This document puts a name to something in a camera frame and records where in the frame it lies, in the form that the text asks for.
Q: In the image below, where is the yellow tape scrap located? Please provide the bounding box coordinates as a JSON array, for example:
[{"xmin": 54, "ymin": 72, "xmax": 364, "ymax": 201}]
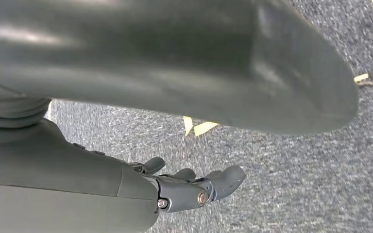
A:
[{"xmin": 353, "ymin": 73, "xmax": 370, "ymax": 84}]

